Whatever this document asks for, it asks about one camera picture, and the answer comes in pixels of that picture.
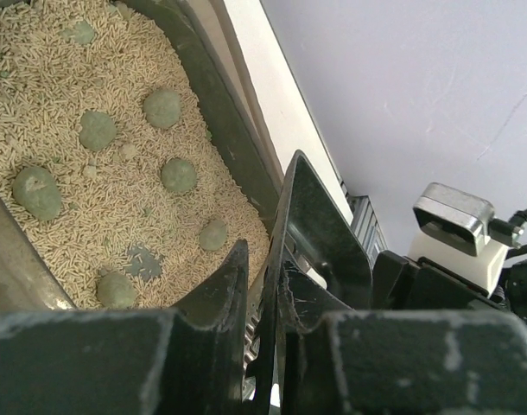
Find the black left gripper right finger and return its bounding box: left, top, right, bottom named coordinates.
left=277, top=271, right=527, bottom=414

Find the black right camera cable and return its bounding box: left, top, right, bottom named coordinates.
left=490, top=203, right=527, bottom=260

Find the green litter clump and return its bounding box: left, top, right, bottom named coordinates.
left=199, top=219, right=227, bottom=251
left=96, top=272, right=137, bottom=309
left=60, top=20, right=96, bottom=45
left=143, top=88, right=181, bottom=129
left=161, top=157, right=197, bottom=193
left=12, top=166, right=62, bottom=220
left=79, top=111, right=117, bottom=151

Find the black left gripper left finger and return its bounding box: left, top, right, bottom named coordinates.
left=0, top=239, right=249, bottom=414

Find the black slotted litter scoop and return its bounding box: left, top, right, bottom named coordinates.
left=246, top=150, right=372, bottom=414

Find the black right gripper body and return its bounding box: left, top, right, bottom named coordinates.
left=371, top=251, right=527, bottom=324

